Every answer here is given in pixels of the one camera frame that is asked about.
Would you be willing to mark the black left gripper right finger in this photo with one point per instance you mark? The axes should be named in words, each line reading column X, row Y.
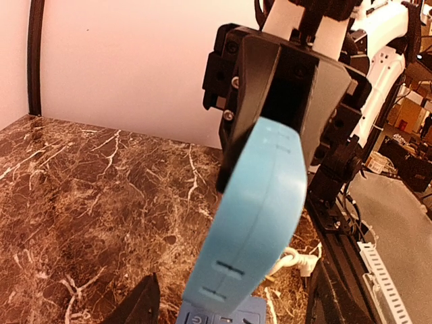
column 329, row 301

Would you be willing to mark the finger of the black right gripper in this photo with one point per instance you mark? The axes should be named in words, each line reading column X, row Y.
column 255, row 69
column 329, row 81

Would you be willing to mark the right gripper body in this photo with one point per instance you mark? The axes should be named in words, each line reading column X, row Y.
column 287, row 93

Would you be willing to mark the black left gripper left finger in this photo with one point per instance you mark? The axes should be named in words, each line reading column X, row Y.
column 141, row 305

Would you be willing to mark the dark blue cube adapter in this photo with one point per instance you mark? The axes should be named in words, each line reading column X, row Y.
column 252, row 310

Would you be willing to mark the blue small charger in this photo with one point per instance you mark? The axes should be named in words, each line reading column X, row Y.
column 256, row 219

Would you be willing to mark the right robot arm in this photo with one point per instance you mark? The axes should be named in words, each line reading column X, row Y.
column 350, row 32

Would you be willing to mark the white slotted cable duct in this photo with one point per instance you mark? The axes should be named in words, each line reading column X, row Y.
column 381, row 287

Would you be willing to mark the black front rail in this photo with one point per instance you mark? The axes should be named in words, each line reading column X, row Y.
column 340, row 247

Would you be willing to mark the black frame post right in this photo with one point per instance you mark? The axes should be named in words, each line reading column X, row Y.
column 35, row 26

